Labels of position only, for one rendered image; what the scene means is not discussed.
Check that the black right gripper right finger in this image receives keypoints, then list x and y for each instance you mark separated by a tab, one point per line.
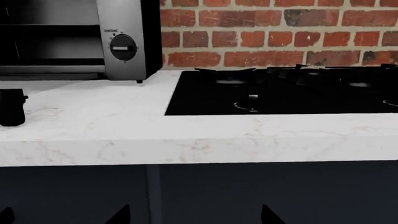
270	217

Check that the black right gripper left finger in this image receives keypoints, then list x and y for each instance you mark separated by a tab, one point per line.
120	217

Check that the dark navy cabinet door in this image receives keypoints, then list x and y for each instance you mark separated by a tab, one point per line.
280	186
71	193

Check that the toaster oven door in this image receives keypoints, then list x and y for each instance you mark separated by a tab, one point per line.
49	72

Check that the black toaster oven dial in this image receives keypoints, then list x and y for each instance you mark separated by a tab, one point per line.
123	47

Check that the silver toaster oven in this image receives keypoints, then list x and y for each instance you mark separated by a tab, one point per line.
130	21

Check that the black glass gas cooktop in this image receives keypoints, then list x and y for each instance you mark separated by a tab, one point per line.
280	98

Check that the silver gas burner cap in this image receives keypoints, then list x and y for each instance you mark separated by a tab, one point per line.
230	81
359	84

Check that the black cast iron grate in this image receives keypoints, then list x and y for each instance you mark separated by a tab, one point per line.
329	72
227	72

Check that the black cylindrical object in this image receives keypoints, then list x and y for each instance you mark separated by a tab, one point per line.
11	107

